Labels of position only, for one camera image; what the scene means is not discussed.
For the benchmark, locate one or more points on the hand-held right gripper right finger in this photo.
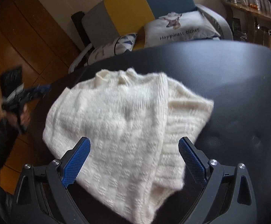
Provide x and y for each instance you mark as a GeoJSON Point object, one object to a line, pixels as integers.
{"type": "Point", "coordinates": [192, 161]}

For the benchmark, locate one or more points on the wooden table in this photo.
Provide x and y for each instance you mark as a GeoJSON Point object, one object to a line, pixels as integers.
{"type": "Point", "coordinates": [249, 10]}

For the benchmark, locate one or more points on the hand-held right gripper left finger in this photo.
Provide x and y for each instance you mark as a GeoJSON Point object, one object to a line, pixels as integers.
{"type": "Point", "coordinates": [77, 161]}

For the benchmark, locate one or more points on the triangle pattern cushion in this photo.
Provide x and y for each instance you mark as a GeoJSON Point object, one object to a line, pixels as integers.
{"type": "Point", "coordinates": [109, 49]}

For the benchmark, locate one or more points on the cream knitted scarf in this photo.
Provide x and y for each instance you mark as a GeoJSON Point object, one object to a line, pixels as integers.
{"type": "Point", "coordinates": [116, 121]}

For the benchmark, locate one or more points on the grey deer print cushion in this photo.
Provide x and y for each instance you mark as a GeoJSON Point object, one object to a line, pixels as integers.
{"type": "Point", "coordinates": [184, 28]}

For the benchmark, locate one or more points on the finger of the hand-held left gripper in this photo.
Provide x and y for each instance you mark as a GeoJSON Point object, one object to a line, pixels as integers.
{"type": "Point", "coordinates": [40, 89]}

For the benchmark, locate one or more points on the grey yellow blue sofa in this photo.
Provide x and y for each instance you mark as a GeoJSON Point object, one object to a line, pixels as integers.
{"type": "Point", "coordinates": [130, 4]}

